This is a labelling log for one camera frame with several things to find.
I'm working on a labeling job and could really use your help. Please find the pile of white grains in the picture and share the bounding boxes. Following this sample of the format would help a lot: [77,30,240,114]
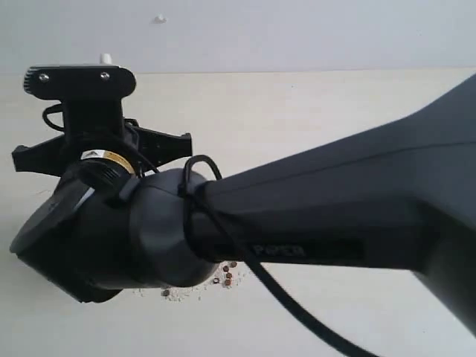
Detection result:
[132,260,254,302]

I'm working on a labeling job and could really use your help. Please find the scattered brown pellets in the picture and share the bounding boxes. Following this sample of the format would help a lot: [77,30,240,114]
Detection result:
[161,261,238,301]

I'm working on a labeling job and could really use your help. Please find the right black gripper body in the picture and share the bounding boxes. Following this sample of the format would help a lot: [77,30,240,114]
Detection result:
[10,98,193,178]

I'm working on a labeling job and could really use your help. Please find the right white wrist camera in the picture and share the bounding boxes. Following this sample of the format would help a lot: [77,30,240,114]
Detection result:
[23,65,136,101]

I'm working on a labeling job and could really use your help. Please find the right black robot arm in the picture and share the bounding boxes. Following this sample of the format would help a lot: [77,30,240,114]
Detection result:
[10,67,475,331]

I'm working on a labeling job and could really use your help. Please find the white wall hook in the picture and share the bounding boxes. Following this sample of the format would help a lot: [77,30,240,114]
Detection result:
[153,14,167,24]

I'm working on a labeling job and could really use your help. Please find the white wooden paint brush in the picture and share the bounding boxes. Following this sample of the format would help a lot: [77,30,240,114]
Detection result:
[100,53,112,66]

